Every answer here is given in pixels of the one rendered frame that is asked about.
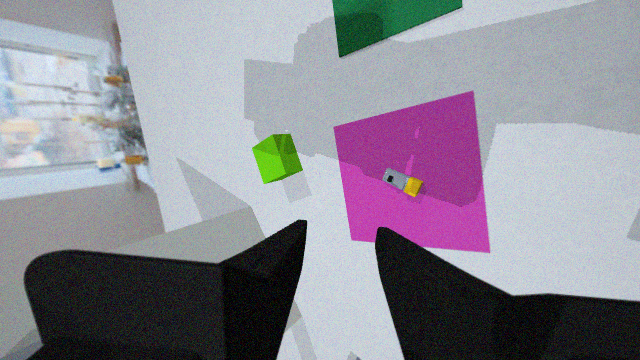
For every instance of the magenta translucent square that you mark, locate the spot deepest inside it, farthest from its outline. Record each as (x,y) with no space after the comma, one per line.
(436,142)

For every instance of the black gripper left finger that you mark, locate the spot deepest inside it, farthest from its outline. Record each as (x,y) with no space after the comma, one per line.
(236,309)

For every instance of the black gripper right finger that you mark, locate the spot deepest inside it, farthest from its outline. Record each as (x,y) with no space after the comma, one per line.
(440,312)

